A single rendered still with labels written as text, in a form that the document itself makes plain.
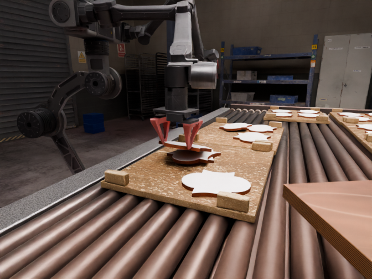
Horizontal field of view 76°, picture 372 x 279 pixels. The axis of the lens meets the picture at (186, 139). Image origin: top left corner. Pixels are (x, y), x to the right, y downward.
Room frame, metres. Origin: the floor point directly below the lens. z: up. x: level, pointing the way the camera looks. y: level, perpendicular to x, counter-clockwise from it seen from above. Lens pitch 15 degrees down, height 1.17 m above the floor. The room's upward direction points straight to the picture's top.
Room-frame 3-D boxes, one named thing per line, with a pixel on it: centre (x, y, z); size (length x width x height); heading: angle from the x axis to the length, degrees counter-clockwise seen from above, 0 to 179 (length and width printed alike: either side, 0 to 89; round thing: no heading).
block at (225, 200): (0.40, -0.09, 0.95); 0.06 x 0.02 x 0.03; 66
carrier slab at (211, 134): (1.01, -0.22, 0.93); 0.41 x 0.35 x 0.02; 155
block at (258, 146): (0.75, -0.25, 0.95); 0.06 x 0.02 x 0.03; 66
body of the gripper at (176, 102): (0.61, 0.02, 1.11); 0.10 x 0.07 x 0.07; 58
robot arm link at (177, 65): (0.61, 0.02, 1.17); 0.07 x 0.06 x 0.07; 79
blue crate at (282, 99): (5.11, -2.07, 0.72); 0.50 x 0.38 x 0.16; 53
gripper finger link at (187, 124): (0.60, 0.00, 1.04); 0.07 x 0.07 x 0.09; 58
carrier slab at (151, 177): (0.63, -0.04, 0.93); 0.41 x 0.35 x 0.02; 156
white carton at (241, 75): (5.52, -1.36, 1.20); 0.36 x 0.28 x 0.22; 48
